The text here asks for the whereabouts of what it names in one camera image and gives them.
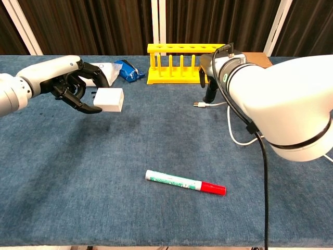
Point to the brown cardboard box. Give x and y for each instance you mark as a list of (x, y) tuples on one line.
[(260, 58)]

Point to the white tissue packet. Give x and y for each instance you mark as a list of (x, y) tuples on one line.
[(110, 73)]

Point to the white marker with red cap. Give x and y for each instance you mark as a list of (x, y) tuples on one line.
[(182, 182)]

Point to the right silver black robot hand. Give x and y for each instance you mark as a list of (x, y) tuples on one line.
[(223, 57)]

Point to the white frame post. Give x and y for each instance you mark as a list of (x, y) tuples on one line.
[(278, 26), (23, 28), (159, 20)]

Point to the blue felt table mat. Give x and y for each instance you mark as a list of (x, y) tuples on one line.
[(78, 169)]

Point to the blue snack wrapper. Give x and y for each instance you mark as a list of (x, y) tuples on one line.
[(128, 71)]

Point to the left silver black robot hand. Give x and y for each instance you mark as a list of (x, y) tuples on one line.
[(52, 70)]

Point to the yellow test tube rack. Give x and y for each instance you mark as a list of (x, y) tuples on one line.
[(158, 48)]

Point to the white charger block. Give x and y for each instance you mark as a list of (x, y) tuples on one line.
[(110, 100)]

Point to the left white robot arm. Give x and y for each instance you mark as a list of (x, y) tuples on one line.
[(10, 93)]

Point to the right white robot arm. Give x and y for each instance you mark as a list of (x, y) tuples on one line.
[(281, 99)]

